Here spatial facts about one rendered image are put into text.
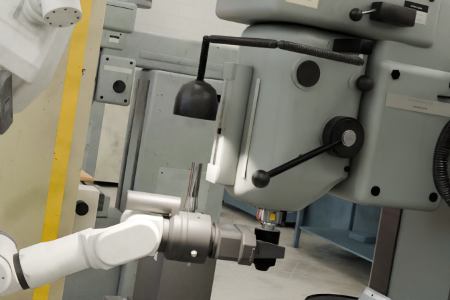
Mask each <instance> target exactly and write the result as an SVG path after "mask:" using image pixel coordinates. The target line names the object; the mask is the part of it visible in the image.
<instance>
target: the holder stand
mask: <svg viewBox="0 0 450 300"><path fill-rule="evenodd" d="M216 261H217V259H214V258H209V257H207V258H206V261H205V263H204V264H198V263H191V264H190V266H187V263H186V262H181V261H175V260H167V259H166V258H165V257H164V256H163V253H162V252H156V254H155V255H154V256H145V257H143V258H139V260H138V265H137V274H136V278H135V286H134V291H133V299H132V300H210V298H211V294H212V286H213V282H214V273H215V269H216Z"/></svg>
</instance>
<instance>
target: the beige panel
mask: <svg viewBox="0 0 450 300"><path fill-rule="evenodd" d="M106 1H107V0H80V6H81V10H82V19H81V20H80V21H79V22H78V23H76V25H75V27H74V29H73V32H72V34H71V36H70V39H69V40H68V43H67V45H66V48H65V50H64V53H63V54H62V57H61V59H60V61H59V64H58V66H57V68H56V71H55V73H54V75H53V77H52V80H51V82H50V83H49V84H48V86H47V88H46V89H45V90H44V91H43V92H42V93H41V94H40V95H39V96H38V97H36V98H35V99H34V100H33V101H32V102H31V103H30V104H29V105H28V106H27V107H26V108H25V109H24V110H23V111H22V112H19V113H17V114H13V123H12V124H11V126H10V127H9V128H8V130H7V131H6V132H5V133H4V134H3V135H0V230H1V231H4V232H6V233H8V234H10V235H11V236H12V237H13V238H14V240H15V241H16V243H17V248H18V252H19V251H20V250H21V249H23V248H27V247H29V246H33V245H35V244H39V243H41V242H49V241H53V240H57V239H59V238H63V237H65V236H69V235H71V234H72V228H73V223H74V215H75V210H76V201H77V197H78V188H79V183H80V174H81V170H82V161H83V157H84V148H85V143H86V135H87V130H88V122H89V116H90V108H91V103H92V95H93V90H94V81H95V76H96V68H97V63H98V55H99V49H100V41H101V36H102V28H103V23H104V14H105V9H106ZM64 281H65V277H62V278H60V279H58V280H57V281H54V282H53V283H50V284H47V285H44V286H42V287H38V288H36V289H26V290H21V291H18V292H16V293H12V294H10V295H6V296H3V297H0V300H62V295H63V290H64Z"/></svg>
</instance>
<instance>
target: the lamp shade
mask: <svg viewBox="0 0 450 300"><path fill-rule="evenodd" d="M217 110H218V99H217V94H216V90H215V89H214V88H213V87H212V85H211V84H209V83H207V82H206V81H203V80H196V79H195V80H190V81H188V82H186V83H184V84H182V85H181V87H180V89H179V91H178V93H177V95H176V97H175V102H174V107H173V114H174V115H179V116H183V117H190V118H195V119H204V120H209V121H215V120H216V115H217Z"/></svg>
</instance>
